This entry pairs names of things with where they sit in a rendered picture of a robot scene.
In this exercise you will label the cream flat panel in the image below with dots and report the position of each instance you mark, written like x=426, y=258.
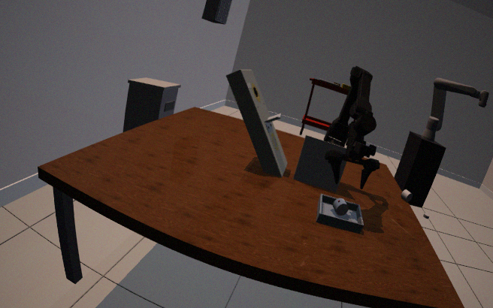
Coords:
x=254, y=112

